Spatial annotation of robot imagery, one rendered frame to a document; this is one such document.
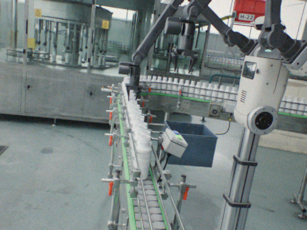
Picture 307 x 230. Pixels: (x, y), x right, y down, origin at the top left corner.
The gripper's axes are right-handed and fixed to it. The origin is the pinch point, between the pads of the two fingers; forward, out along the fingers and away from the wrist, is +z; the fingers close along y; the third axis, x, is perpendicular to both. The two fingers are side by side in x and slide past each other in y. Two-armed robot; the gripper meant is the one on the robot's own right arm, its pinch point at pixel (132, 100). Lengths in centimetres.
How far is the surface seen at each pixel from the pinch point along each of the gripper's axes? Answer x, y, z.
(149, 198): 86, -2, 15
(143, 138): 73, 1, -1
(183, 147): 56, -19, 7
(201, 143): -10, -50, 25
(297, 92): -295, -296, 15
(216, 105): -110, -93, 18
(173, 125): -40, -37, 24
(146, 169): 74, -2, 10
